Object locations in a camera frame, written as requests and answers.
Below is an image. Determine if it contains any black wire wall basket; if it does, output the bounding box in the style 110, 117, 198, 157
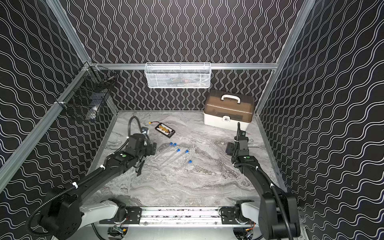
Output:
59, 66, 118, 121

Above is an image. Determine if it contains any brown lid white toolbox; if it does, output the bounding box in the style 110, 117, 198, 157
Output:
204, 90, 256, 131

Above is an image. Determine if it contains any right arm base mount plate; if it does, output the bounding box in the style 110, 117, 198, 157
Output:
219, 207, 254, 225

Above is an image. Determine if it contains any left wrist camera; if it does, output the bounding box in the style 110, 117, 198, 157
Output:
141, 127, 149, 135

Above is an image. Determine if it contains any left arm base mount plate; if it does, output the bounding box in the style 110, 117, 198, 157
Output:
99, 207, 142, 225

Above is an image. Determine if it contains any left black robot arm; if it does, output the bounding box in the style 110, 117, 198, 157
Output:
26, 125, 157, 240

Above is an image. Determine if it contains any white mesh wall basket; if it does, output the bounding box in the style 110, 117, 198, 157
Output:
144, 62, 212, 89

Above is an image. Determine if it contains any black battery pack with cable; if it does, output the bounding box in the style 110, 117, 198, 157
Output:
149, 121, 176, 139

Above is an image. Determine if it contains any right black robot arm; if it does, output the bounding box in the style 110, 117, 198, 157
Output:
226, 123, 301, 240

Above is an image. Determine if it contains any aluminium front rail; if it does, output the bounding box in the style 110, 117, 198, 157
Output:
59, 206, 304, 227

